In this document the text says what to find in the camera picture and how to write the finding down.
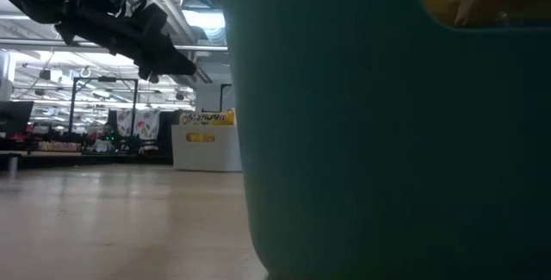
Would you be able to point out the white plastic bin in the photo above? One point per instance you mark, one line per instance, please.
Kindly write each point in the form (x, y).
(206, 157)

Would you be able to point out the teal plastic bin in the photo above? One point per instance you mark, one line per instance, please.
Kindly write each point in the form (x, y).
(366, 142)

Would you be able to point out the white patterned hanging cloth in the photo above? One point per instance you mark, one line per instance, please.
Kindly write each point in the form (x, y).
(142, 122)

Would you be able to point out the black hanging cloth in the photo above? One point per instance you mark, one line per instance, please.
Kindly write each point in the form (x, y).
(168, 125)

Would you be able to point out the black monitor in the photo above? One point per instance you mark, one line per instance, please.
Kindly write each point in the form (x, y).
(15, 116)

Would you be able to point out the black metal room frame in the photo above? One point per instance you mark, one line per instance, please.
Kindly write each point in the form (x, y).
(105, 79)

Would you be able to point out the black aluminium table frame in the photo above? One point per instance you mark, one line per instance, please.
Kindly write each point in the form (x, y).
(86, 161)

